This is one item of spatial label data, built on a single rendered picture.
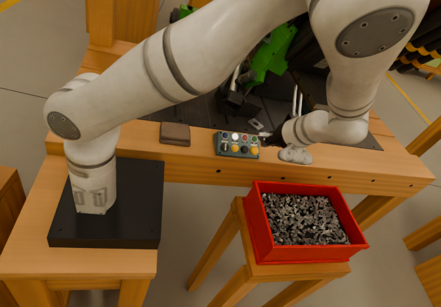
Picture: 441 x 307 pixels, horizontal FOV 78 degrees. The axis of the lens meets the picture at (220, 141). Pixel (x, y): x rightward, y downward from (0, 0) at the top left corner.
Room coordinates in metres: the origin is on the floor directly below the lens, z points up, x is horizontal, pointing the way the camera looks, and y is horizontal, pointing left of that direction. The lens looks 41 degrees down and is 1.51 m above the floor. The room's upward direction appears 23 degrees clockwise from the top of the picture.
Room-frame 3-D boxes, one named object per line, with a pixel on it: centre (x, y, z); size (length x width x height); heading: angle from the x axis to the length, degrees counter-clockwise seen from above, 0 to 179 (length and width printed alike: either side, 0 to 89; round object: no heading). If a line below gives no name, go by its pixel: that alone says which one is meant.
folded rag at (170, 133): (0.64, 0.14, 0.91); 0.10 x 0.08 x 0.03; 112
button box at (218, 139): (0.70, -0.06, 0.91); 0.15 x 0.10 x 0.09; 114
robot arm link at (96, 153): (0.33, 0.23, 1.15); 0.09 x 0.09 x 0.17; 1
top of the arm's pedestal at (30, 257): (0.34, 0.23, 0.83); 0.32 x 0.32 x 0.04; 22
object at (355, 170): (0.80, -0.22, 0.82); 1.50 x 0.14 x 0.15; 114
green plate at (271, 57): (0.96, -0.07, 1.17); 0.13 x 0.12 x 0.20; 114
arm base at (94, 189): (0.34, 0.23, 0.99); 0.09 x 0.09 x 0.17; 19
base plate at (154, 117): (1.05, -0.11, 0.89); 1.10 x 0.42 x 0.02; 114
